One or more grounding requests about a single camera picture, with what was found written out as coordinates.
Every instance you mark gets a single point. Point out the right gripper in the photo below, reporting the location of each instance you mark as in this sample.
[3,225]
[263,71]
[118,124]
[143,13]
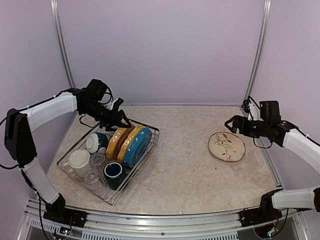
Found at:
[242,128]

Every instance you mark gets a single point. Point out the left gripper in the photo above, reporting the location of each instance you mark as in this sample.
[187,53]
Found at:
[115,120]

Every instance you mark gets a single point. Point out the yellow dotted plate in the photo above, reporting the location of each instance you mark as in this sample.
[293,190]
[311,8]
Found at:
[117,140]
[125,146]

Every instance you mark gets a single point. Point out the cream bird plate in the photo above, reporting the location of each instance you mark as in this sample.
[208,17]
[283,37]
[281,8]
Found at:
[226,147]

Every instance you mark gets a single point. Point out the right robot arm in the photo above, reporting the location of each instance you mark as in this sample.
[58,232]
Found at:
[263,120]

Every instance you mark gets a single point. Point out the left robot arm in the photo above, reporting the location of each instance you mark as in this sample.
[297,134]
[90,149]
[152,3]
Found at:
[22,124]

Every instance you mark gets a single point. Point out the dark teal striped bowl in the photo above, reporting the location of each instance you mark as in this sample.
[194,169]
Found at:
[95,141]

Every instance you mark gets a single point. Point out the blue dotted plate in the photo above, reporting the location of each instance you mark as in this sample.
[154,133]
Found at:
[137,148]

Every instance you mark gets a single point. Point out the clear glass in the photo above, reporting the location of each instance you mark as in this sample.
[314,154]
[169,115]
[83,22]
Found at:
[98,161]
[91,177]

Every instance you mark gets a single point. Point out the dark blue mug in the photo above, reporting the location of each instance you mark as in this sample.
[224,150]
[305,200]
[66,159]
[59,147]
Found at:
[114,174]

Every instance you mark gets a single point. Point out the white cup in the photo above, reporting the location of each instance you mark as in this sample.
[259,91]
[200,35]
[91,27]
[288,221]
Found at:
[78,163]

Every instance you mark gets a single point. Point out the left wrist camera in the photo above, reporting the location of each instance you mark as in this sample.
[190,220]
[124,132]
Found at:
[114,104]

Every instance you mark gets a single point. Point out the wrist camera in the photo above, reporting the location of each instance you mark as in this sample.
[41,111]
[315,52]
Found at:
[114,104]
[250,109]

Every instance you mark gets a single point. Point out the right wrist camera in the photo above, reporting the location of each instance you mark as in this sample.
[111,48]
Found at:
[250,109]

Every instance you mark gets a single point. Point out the wire dish rack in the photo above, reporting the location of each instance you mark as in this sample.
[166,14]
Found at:
[101,189]

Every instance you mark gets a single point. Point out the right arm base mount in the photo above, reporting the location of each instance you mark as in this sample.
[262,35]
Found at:
[256,216]

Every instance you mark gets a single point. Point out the aluminium front rail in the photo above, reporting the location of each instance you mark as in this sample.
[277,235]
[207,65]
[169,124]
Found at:
[104,225]

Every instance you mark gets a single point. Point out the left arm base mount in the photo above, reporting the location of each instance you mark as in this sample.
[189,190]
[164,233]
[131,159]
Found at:
[70,217]

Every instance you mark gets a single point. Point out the right aluminium post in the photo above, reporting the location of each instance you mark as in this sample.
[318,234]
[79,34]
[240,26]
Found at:
[267,4]

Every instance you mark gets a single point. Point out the aluminium post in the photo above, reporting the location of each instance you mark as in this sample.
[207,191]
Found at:
[267,4]
[54,5]

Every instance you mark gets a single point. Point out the left aluminium post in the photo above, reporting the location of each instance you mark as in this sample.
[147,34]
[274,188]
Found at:
[54,5]

